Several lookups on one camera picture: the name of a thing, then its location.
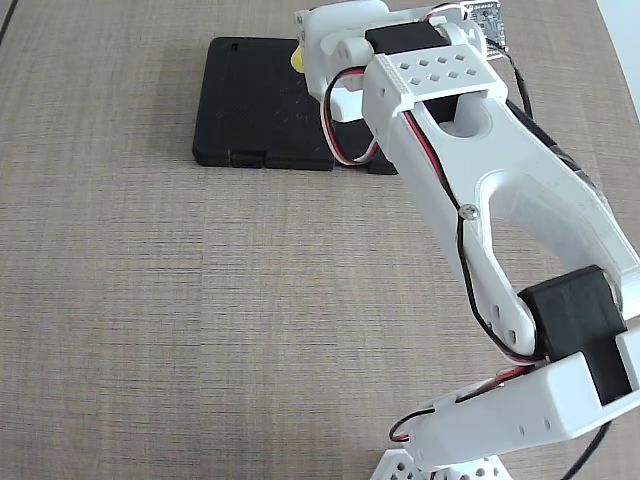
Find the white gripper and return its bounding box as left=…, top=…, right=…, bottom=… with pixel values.
left=292, top=0, right=396, bottom=123

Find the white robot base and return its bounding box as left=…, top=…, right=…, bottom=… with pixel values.
left=373, top=448, right=511, bottom=480

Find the black plastic case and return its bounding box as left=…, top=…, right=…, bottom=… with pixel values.
left=192, top=36, right=400, bottom=176

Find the red black white servo wire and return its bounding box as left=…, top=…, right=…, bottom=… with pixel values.
left=321, top=67, right=547, bottom=367
left=388, top=363, right=534, bottom=445

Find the green camera circuit board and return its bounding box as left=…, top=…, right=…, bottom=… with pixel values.
left=462, top=1, right=509, bottom=61

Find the black camera cable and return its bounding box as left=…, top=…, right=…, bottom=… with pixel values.
left=487, top=43, right=616, bottom=480

